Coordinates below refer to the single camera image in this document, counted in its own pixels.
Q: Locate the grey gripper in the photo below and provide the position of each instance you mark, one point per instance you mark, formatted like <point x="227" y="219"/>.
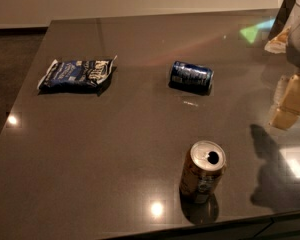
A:
<point x="299" y="49"/>

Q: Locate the orange soda can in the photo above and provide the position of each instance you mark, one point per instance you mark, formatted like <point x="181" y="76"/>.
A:
<point x="204" y="166"/>

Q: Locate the blue soda can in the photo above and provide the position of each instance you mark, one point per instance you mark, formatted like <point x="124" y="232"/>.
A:
<point x="194" y="77"/>

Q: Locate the blue chip bag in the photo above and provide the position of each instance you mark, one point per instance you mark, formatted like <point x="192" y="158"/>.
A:
<point x="76" y="74"/>

